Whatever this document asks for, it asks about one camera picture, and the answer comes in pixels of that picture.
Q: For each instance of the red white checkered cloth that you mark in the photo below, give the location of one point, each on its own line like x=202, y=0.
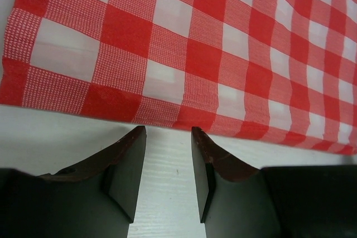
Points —
x=280, y=71

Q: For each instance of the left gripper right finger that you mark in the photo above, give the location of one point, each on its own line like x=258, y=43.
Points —
x=211, y=160

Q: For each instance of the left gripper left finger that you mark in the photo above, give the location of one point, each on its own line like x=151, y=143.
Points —
x=121, y=166

